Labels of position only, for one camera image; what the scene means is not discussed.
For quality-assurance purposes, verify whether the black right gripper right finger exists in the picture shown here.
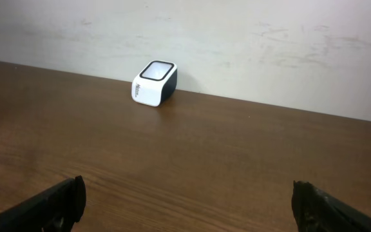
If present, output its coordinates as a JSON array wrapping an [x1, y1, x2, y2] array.
[[291, 181, 371, 232]]

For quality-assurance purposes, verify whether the white barcode scanner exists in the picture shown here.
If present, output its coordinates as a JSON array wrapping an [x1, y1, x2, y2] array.
[[131, 60, 178, 107]]

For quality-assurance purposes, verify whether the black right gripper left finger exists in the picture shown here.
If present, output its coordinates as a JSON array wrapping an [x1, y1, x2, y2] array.
[[0, 175, 86, 232]]

